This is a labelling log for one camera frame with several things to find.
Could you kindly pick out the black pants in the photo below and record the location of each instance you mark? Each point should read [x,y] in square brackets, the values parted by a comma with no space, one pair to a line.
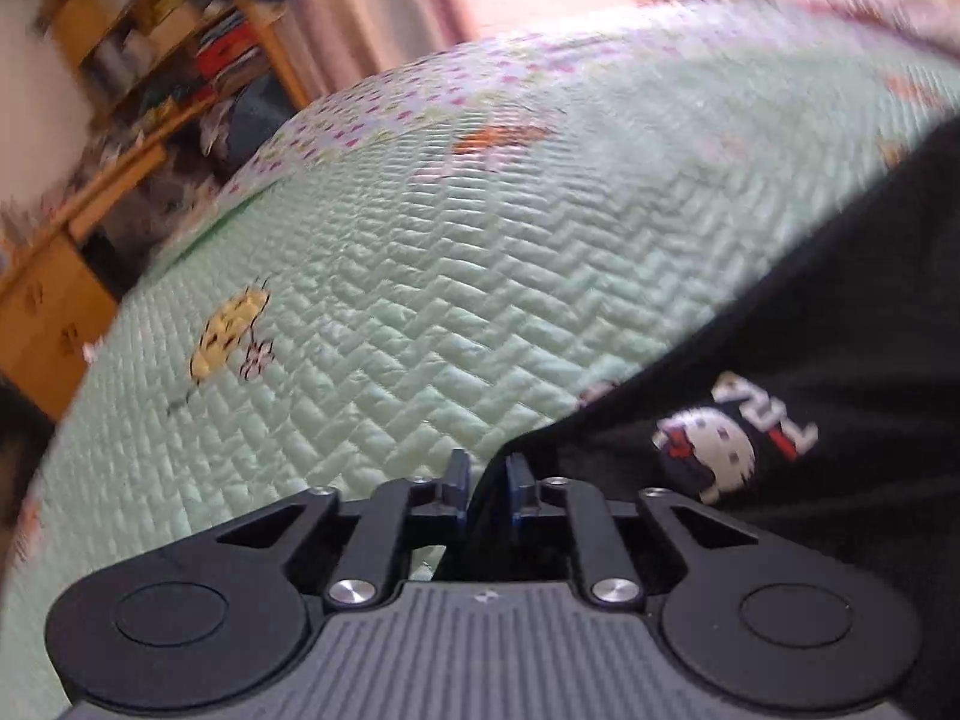
[825,315]

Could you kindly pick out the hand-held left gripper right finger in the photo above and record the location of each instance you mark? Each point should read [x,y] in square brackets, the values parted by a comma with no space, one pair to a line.
[517,499]

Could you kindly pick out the wooden bookshelf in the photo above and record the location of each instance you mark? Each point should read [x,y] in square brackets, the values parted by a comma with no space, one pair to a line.
[180,7]

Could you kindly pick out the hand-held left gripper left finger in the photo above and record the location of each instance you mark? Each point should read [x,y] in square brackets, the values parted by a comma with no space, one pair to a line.
[456,495]

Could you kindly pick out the green bee-print quilt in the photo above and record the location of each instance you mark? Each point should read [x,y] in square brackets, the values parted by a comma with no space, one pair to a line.
[450,277]

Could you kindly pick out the blue bag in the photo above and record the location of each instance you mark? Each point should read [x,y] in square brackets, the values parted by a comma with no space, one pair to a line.
[255,120]

